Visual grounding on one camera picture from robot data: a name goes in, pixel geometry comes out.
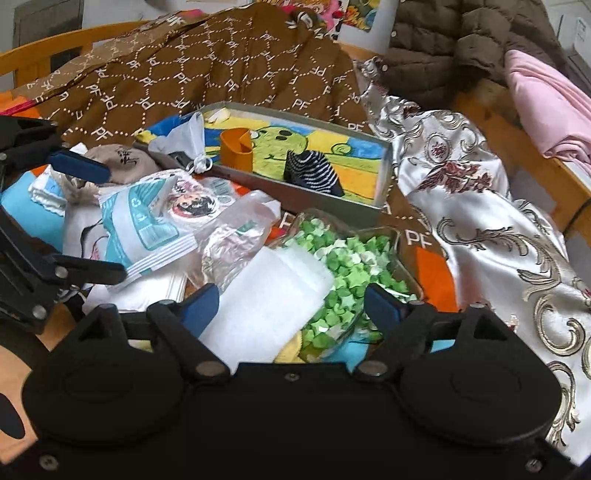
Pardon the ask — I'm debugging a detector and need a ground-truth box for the pink girl wall poster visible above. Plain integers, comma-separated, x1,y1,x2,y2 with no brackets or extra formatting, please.
305,0,346,42

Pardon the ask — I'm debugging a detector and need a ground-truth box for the brown puffer jacket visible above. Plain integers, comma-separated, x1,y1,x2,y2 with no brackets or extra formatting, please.
383,0,571,112

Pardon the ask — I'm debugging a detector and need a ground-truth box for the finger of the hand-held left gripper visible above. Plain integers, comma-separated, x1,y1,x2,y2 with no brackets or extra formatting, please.
0,205,128,335
0,115,112,185

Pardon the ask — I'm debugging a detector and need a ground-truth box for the white foam sheet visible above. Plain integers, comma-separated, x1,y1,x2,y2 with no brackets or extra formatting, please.
196,244,335,365

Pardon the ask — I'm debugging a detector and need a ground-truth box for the clear box of green stars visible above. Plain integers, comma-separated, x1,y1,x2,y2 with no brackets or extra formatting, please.
277,209,424,365

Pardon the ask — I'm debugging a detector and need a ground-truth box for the clear plastic bag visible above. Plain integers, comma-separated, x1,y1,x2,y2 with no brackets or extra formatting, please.
196,189,282,291

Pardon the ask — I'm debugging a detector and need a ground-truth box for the white air conditioner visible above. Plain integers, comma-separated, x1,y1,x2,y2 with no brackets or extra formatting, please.
566,21,591,65

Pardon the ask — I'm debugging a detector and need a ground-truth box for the grey door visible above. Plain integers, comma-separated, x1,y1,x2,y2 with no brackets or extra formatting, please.
14,0,85,75

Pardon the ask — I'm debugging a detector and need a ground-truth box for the silver floral satin cloth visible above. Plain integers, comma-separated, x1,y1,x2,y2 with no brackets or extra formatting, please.
355,58,591,467

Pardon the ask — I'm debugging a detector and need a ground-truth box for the yellow soft item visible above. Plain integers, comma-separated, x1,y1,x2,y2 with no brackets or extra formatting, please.
274,332,305,365

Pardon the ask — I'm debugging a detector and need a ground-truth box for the white flat packet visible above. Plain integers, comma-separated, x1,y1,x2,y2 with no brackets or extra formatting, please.
88,263,190,310

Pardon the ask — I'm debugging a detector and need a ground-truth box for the white folded tissue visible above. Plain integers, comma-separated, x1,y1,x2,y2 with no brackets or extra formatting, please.
28,173,70,215

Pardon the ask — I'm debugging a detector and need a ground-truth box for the underwater scene wall poster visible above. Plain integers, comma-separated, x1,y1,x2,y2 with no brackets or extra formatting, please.
342,0,400,34

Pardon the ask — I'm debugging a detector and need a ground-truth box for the black white striped sock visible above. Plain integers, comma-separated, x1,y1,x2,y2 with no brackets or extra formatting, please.
283,148,345,197

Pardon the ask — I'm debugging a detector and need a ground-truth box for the white cloth line drawing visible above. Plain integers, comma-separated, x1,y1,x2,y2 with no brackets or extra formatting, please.
62,203,112,278

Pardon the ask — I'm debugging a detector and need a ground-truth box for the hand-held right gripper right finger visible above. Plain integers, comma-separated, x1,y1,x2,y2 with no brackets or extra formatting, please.
353,282,513,384

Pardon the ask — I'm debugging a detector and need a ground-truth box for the pile of green paper stars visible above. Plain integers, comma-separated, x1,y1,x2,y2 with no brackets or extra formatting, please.
279,217,411,361

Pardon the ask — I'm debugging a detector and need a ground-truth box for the sheer drawstring pouch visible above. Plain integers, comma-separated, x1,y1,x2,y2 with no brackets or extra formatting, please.
148,112,214,174

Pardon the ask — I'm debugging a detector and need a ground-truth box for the orange plastic cup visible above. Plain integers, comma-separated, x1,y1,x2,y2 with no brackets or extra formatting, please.
220,128,254,172

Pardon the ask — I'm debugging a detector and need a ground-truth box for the pink cloth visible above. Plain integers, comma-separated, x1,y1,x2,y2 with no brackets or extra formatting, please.
503,48,591,176

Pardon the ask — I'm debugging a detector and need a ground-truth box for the teal white packet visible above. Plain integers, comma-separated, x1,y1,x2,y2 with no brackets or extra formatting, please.
98,178,200,282

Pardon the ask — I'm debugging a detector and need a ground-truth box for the wooden bed frame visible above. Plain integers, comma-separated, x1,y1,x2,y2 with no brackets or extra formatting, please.
0,21,591,245

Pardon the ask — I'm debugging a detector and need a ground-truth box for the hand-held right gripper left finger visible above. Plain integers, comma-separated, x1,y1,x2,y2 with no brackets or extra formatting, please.
76,282,232,381

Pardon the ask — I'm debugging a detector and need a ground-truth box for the brown patterned blanket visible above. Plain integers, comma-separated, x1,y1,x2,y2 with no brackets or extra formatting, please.
18,1,446,278

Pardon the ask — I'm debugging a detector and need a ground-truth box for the colourful patchwork blanket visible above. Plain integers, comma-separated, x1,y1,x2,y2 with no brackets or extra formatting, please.
0,88,462,444

